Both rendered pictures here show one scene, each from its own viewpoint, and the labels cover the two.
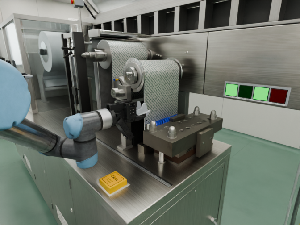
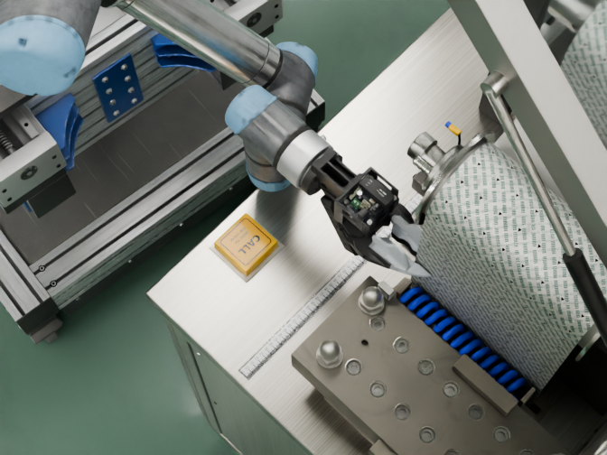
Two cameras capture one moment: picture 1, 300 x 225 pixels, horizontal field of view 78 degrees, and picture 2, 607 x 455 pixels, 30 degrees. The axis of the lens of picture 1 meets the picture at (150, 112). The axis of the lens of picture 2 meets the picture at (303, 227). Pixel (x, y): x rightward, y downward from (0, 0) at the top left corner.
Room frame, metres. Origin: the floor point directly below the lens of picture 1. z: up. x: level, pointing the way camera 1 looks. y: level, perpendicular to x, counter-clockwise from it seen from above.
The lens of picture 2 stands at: (0.63, -0.51, 2.53)
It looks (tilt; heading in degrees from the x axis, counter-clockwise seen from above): 68 degrees down; 89
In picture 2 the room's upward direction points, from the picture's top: 1 degrees counter-clockwise
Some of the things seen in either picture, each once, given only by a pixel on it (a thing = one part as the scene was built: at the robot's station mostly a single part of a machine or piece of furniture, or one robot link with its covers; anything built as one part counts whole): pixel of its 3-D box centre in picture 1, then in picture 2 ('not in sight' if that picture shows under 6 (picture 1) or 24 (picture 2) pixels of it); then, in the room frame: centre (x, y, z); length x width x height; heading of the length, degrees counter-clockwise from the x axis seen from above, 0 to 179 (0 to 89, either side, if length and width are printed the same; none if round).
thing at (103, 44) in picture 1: (123, 55); not in sight; (1.10, 0.15, 1.34); 0.25 x 0.14 x 0.14; 134
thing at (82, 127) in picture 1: (82, 125); (267, 126); (0.59, 0.23, 1.11); 0.11 x 0.08 x 0.09; 134
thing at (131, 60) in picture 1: (133, 75); (454, 178); (0.82, 0.07, 1.25); 0.15 x 0.01 x 0.15; 44
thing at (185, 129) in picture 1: (186, 130); (437, 417); (0.81, -0.17, 1.00); 0.40 x 0.16 x 0.06; 134
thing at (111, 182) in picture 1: (113, 181); (246, 244); (0.55, 0.13, 0.91); 0.07 x 0.07 x 0.02; 44
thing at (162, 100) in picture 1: (162, 103); (484, 312); (0.87, -0.06, 1.11); 0.23 x 0.01 x 0.18; 134
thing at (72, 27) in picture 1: (80, 30); not in sight; (1.42, 0.49, 1.50); 0.14 x 0.14 x 0.06
